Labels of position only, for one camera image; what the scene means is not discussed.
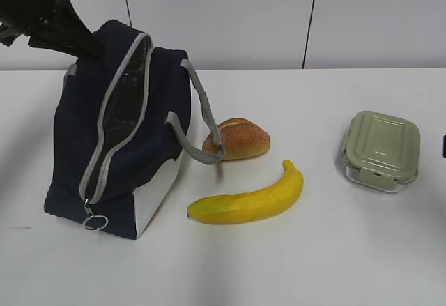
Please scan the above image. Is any green lid glass container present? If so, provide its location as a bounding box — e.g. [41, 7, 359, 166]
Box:
[340, 110, 421, 193]

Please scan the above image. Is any brown bread roll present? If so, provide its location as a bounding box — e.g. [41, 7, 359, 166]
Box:
[217, 118, 271, 160]

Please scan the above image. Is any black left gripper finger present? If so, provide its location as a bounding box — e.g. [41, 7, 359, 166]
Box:
[28, 31, 87, 57]
[52, 0, 104, 59]

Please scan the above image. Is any yellow banana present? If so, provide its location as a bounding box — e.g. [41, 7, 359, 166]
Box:
[187, 160, 305, 224]

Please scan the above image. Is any navy insulated lunch bag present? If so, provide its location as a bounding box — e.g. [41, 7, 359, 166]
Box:
[44, 20, 225, 239]

